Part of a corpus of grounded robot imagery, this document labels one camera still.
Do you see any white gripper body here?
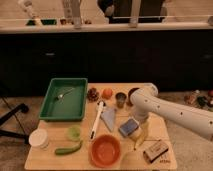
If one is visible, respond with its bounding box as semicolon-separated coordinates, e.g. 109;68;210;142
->
129;121;149;140

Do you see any blue sponge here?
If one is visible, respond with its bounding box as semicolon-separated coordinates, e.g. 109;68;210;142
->
118;119;139;137

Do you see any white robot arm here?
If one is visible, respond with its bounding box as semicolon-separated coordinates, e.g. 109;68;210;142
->
130;83;213;142

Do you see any green plastic tray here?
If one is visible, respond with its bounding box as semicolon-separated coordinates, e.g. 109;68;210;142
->
39;78;88;122

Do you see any yellow banana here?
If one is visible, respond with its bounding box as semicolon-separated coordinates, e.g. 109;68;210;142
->
134;132;148;150

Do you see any dark red bowl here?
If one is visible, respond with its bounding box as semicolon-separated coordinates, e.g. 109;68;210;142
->
127;87;139;107

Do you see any metal cup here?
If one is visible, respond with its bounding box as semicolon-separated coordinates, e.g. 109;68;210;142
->
115;92;127;108

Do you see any wooden table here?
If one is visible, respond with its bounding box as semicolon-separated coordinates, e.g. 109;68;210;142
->
24;82;178;171

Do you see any grey blue cloth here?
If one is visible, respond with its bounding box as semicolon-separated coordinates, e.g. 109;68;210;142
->
101;108;116;132

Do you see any orange fruit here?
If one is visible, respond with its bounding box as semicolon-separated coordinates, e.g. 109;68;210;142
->
102;88;113;99

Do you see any orange bowl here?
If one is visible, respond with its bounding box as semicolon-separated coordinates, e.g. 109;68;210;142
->
89;134;121;168

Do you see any brown pine cone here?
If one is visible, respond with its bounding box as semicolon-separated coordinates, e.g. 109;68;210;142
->
87;88;99;102

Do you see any light green cup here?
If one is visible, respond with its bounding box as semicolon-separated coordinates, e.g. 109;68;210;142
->
67;125;81;142

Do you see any metal spoon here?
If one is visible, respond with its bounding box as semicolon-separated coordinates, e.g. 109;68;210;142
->
54;88;75;101

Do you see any green cucumber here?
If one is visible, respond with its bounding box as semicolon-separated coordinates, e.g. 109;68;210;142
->
54;141;83;155

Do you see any white round container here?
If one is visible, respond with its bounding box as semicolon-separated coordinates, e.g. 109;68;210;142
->
29;129;49;149

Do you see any black chair base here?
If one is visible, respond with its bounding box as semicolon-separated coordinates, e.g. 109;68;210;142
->
0;90;29;144

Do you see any white handled brush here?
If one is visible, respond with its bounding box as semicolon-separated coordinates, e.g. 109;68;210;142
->
90;101;104;140

